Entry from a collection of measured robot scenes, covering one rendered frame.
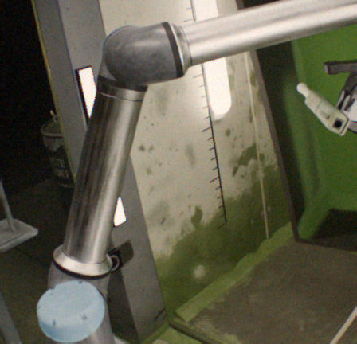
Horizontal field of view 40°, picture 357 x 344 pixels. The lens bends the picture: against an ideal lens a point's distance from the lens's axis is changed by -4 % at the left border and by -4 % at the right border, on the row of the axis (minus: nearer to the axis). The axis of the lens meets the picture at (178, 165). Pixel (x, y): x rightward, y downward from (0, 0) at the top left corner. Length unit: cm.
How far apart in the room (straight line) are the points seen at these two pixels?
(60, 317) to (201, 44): 63
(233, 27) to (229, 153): 152
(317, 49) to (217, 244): 110
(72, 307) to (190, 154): 128
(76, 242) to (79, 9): 94
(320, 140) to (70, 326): 141
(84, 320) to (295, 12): 76
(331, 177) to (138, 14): 107
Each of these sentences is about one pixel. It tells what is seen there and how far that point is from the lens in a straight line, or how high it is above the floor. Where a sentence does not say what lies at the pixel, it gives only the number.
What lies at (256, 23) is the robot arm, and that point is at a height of 141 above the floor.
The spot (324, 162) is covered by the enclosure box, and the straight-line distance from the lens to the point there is 222.
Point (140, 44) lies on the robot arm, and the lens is 96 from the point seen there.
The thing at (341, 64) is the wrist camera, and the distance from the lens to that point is 130.
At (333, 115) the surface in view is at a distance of 123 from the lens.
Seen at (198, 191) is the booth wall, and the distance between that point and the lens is 232.
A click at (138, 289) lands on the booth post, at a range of 220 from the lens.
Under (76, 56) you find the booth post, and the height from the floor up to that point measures 132.
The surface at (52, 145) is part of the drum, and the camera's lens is 265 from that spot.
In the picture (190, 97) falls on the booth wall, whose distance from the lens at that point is 222.
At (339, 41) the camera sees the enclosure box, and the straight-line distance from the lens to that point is 191.
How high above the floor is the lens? 151
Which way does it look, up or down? 20 degrees down
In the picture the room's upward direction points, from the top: 10 degrees counter-clockwise
